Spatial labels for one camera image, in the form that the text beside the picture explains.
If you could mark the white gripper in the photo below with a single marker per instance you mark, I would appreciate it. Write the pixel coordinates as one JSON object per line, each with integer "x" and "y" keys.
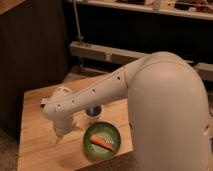
{"x": 62, "y": 127}

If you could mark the green ceramic bowl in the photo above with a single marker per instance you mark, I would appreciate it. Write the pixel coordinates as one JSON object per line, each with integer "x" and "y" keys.
{"x": 106, "y": 131}

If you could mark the orange carrot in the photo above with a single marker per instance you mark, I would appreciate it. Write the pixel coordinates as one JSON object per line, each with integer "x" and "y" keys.
{"x": 99, "y": 141}

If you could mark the white cup blue interior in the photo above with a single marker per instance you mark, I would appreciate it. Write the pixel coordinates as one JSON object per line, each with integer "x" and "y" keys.
{"x": 94, "y": 112}

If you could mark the vertical metal pole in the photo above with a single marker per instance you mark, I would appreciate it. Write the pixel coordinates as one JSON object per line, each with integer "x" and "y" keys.
{"x": 80, "y": 37}

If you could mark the metal shelf rail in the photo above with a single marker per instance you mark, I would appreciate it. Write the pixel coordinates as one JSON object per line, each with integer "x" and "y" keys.
{"x": 121, "y": 56}

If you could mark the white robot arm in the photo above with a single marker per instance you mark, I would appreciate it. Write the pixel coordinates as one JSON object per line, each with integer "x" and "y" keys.
{"x": 167, "y": 108}

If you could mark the wooden table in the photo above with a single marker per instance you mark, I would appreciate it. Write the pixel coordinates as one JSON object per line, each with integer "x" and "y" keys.
{"x": 37, "y": 151}

